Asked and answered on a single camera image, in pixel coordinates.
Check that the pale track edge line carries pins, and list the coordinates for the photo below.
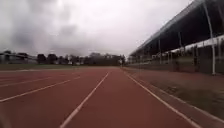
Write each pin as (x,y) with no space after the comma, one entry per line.
(180,101)

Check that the row of dark trees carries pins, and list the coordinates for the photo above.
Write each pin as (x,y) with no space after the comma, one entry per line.
(96,60)

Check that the large roofed grandstand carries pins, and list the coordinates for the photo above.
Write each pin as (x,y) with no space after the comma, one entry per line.
(196,30)

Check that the red running track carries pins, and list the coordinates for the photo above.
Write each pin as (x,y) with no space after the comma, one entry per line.
(113,103)

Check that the white lane line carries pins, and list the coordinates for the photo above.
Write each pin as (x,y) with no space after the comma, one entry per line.
(23,82)

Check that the pale low building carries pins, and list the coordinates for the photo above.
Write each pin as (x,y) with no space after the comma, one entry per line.
(15,58)

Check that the grass strip beside track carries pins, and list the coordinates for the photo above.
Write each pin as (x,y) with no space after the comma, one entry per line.
(193,88)

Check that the green infield grass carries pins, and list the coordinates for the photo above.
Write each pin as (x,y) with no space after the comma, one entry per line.
(33,66)

